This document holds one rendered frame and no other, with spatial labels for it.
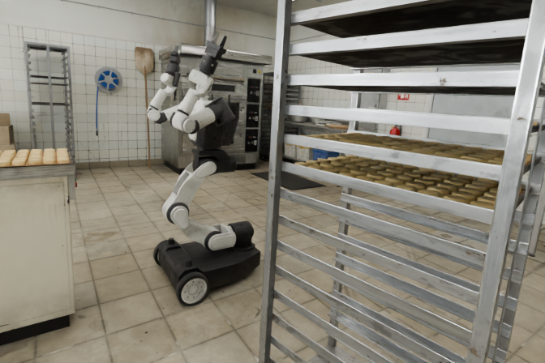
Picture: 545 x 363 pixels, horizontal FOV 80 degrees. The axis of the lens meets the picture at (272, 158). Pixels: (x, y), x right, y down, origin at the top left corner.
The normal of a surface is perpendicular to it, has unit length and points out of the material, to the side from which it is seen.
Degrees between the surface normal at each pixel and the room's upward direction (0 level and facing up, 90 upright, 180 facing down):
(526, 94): 90
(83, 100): 90
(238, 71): 90
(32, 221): 90
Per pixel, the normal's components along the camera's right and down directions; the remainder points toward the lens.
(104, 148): 0.56, 0.18
